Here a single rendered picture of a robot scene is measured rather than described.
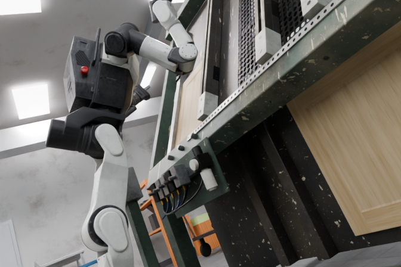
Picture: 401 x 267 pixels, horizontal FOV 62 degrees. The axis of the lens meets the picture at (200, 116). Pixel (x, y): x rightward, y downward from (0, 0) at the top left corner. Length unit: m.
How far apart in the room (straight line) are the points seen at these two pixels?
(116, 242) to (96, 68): 0.71
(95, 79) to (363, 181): 1.09
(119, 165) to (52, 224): 7.13
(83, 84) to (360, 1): 1.03
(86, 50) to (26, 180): 7.28
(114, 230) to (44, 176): 7.47
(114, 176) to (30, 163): 7.49
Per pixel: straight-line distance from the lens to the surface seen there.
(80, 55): 1.52
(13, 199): 8.61
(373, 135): 1.22
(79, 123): 1.39
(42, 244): 8.39
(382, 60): 1.18
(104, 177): 1.34
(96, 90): 1.43
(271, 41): 1.22
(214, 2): 2.00
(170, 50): 1.40
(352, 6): 0.96
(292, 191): 1.42
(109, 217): 1.25
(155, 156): 2.06
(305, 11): 1.08
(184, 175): 1.47
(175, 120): 1.93
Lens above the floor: 0.49
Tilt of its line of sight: 17 degrees up
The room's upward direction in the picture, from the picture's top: 23 degrees counter-clockwise
